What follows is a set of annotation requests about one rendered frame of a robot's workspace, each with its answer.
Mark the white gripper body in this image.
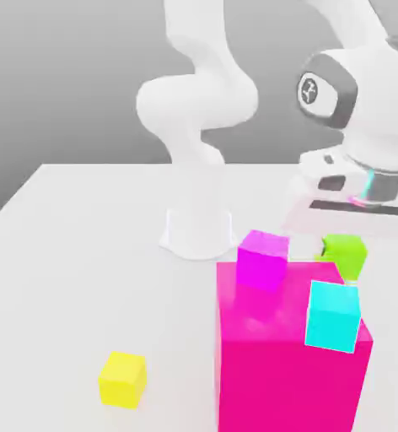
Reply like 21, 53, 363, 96
280, 189, 398, 243

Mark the small green cube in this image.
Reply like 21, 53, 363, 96
314, 233, 368, 284

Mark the small magenta cube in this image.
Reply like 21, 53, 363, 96
235, 229, 290, 292

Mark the small cyan cube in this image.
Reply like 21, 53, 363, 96
304, 279, 363, 354

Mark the small yellow cube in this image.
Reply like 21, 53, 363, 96
98, 350, 148, 410

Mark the large pink box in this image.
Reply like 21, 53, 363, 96
216, 260, 374, 432

